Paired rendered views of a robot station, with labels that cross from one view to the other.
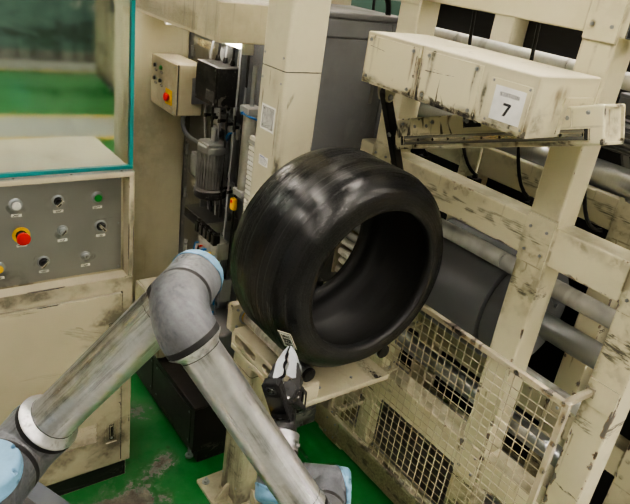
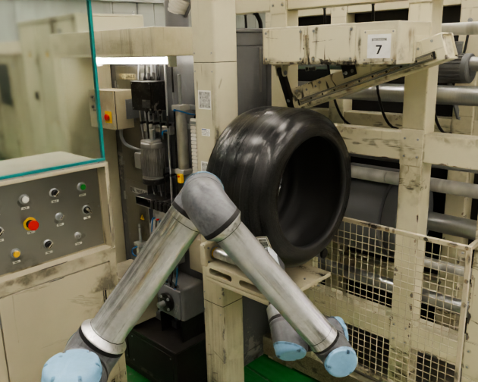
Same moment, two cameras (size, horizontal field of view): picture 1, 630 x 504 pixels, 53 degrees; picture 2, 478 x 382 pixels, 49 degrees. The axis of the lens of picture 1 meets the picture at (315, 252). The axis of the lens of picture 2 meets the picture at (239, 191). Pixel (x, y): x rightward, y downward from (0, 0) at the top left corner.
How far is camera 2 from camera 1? 0.49 m
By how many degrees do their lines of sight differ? 11
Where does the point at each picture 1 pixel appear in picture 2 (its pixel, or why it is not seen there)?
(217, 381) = (247, 246)
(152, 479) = not seen: outside the picture
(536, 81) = (395, 24)
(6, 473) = (92, 366)
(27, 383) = (47, 349)
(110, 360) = (153, 264)
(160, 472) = not seen: outside the picture
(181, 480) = not seen: outside the picture
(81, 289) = (80, 262)
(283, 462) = (303, 302)
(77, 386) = (129, 293)
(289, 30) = (212, 32)
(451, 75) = (332, 39)
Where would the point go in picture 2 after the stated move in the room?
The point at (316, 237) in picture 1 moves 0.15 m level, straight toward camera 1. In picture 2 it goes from (272, 158) to (281, 168)
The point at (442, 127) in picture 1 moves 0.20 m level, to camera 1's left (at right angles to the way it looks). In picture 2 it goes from (328, 83) to (279, 85)
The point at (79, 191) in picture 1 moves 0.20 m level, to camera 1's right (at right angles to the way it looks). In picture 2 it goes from (68, 183) to (119, 180)
